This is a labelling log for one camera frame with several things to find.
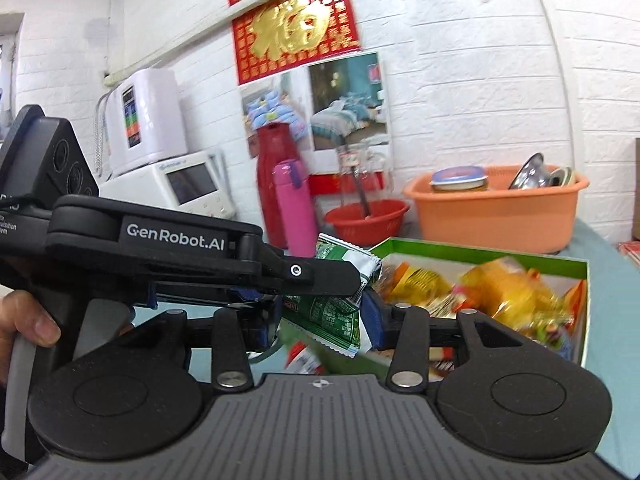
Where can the red white snack packet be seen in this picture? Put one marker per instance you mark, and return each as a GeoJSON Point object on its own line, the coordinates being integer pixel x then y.
{"type": "Point", "coordinates": [305, 360]}

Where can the metal spoon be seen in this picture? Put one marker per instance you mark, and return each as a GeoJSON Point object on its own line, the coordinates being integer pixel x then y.
{"type": "Point", "coordinates": [362, 195]}

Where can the white appliance with screen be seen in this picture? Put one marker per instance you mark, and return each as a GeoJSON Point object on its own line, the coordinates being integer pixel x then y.
{"type": "Point", "coordinates": [150, 180]}

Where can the bedding wall poster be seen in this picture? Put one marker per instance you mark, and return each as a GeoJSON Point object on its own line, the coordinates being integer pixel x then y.
{"type": "Point", "coordinates": [345, 100]}

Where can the red thermos jug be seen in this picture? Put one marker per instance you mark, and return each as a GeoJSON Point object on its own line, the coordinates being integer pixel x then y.
{"type": "Point", "coordinates": [272, 185]}

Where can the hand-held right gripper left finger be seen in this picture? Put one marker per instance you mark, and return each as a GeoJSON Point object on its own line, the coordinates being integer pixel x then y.
{"type": "Point", "coordinates": [260, 334]}

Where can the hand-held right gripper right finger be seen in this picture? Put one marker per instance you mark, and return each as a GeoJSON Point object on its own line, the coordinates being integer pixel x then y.
{"type": "Point", "coordinates": [372, 320]}

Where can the green white snack packet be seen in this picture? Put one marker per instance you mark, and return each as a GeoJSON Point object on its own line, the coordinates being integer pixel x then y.
{"type": "Point", "coordinates": [335, 320]}

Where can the glossy yellow snack packet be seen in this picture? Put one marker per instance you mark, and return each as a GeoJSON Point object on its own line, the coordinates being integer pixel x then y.
{"type": "Point", "coordinates": [420, 282]}

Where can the orange plastic basin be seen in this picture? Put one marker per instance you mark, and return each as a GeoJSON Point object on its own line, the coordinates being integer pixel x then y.
{"type": "Point", "coordinates": [490, 220]}

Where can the glass pitcher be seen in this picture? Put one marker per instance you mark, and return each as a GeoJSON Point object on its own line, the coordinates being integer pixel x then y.
{"type": "Point", "coordinates": [370, 165]}

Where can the clear packet of yellow crackers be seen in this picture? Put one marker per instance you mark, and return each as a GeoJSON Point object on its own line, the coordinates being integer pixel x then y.
{"type": "Point", "coordinates": [505, 295]}

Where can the pink bottle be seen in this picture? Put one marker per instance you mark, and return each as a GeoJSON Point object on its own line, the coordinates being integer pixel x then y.
{"type": "Point", "coordinates": [295, 210]}

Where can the red box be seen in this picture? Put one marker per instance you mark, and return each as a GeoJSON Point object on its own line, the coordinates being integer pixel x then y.
{"type": "Point", "coordinates": [322, 182]}

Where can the red gold wall hanging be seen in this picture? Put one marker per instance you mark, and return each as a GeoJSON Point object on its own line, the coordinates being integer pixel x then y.
{"type": "Point", "coordinates": [295, 25]}

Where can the person's left hand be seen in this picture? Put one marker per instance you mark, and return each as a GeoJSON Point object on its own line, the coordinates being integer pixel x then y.
{"type": "Point", "coordinates": [35, 322]}

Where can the plaid cloth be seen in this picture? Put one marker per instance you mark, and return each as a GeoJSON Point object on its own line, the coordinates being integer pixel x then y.
{"type": "Point", "coordinates": [630, 252]}

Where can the red plastic basin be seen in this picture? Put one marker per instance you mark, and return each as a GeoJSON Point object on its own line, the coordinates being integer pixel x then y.
{"type": "Point", "coordinates": [345, 227]}

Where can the green cardboard box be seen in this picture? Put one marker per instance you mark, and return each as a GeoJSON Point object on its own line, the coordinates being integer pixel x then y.
{"type": "Point", "coordinates": [586, 310]}

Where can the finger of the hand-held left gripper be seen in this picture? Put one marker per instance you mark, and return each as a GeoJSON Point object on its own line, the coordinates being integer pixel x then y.
{"type": "Point", "coordinates": [320, 277]}

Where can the small steel bowl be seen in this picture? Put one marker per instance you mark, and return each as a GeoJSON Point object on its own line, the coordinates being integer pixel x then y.
{"type": "Point", "coordinates": [561, 177]}

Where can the white water purifier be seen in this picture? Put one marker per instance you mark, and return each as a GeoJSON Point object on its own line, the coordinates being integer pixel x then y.
{"type": "Point", "coordinates": [155, 120]}

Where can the blue lidded tin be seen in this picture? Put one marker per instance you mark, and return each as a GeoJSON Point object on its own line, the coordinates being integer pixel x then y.
{"type": "Point", "coordinates": [457, 177]}

